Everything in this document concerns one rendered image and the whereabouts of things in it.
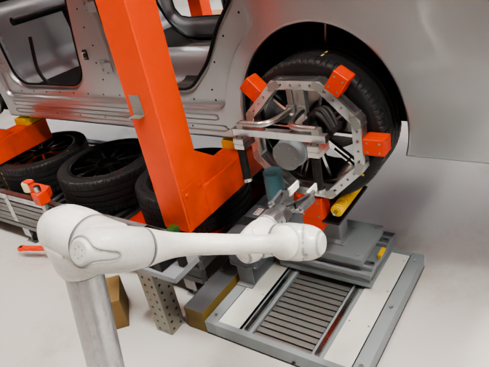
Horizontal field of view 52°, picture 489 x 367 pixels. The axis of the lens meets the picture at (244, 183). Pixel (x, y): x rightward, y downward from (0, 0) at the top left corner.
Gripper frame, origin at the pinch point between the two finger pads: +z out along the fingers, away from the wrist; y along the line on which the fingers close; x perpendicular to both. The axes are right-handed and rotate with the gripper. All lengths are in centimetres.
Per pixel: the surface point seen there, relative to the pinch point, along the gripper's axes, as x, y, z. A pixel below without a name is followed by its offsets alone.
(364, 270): -68, 3, 40
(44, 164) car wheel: -34, -221, 30
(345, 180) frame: -14.8, 1.0, 32.5
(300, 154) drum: 3.4, -10.9, 19.1
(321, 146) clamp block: 10.8, 2.3, 13.3
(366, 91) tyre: 21.7, 9.1, 42.1
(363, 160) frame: -4.0, 9.8, 32.6
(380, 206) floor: -83, -18, 116
